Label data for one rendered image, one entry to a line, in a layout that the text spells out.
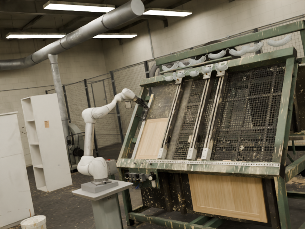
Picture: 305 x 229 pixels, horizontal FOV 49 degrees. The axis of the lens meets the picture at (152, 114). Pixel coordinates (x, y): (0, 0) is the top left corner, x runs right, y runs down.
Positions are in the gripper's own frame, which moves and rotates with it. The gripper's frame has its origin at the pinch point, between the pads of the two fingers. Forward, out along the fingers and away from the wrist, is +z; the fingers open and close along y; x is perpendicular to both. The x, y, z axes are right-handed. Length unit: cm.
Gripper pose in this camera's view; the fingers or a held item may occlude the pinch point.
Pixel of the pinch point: (145, 106)
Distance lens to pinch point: 434.9
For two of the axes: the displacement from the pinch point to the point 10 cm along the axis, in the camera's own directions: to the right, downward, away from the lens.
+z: 6.5, 4.5, 6.1
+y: 2.7, -8.9, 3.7
